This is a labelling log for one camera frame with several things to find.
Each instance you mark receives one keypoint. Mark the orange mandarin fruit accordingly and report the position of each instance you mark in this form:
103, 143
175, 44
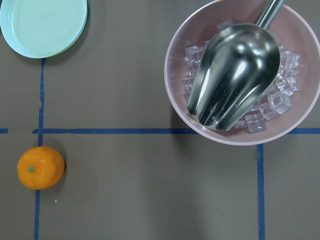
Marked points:
40, 168

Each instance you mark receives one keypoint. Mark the pale green plate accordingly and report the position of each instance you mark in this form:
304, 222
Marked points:
42, 28

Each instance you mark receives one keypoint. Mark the clear ice cubes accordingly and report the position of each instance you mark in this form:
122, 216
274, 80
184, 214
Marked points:
276, 99

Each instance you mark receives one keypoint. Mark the pink bowl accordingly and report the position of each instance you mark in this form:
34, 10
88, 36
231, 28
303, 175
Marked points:
289, 28

